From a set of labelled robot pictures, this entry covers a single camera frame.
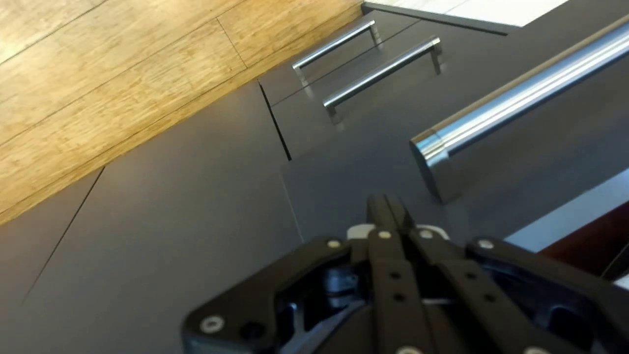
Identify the dark drawer front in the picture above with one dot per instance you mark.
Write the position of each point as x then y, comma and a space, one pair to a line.
316, 129
282, 81

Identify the white countertop panel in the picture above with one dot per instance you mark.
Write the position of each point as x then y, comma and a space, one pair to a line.
485, 11

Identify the dark grey cabinet body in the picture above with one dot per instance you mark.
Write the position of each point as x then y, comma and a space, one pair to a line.
164, 229

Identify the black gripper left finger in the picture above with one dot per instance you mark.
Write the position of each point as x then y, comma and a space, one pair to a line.
386, 288

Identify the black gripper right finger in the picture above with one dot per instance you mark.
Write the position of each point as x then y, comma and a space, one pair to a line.
473, 288

